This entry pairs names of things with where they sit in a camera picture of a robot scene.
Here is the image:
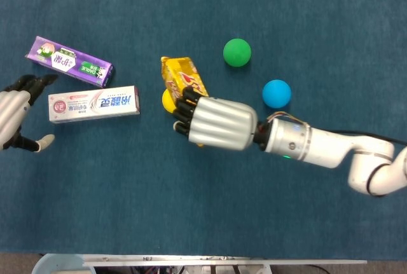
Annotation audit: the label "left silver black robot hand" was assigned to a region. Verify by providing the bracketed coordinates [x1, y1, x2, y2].
[0, 74, 59, 153]

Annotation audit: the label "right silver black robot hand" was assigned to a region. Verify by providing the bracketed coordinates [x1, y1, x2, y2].
[172, 88, 258, 151]

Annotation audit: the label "yellow foam ball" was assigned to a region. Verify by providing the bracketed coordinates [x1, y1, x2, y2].
[162, 89, 177, 113]

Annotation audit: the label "gold foil snack packet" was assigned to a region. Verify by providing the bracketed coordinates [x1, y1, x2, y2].
[160, 56, 210, 107]

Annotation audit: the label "green foam ball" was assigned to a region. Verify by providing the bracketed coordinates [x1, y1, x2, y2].
[223, 38, 252, 67]

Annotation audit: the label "purple toothpaste box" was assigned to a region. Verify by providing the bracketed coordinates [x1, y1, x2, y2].
[25, 36, 115, 88]

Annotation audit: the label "white toothpaste box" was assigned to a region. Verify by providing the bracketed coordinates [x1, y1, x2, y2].
[48, 85, 141, 125]

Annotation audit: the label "blue foam ball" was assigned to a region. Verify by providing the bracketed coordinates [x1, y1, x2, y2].
[262, 79, 293, 109]

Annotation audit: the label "teal felt table cloth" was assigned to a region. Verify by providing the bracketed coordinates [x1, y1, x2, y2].
[0, 0, 407, 261]

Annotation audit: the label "pale round bucket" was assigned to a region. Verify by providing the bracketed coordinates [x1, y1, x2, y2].
[31, 253, 96, 274]

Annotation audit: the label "white metal frame rail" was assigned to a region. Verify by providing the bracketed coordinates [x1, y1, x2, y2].
[81, 254, 368, 268]

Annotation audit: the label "tangled cables under frame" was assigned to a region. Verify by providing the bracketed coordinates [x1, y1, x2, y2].
[127, 266, 179, 274]

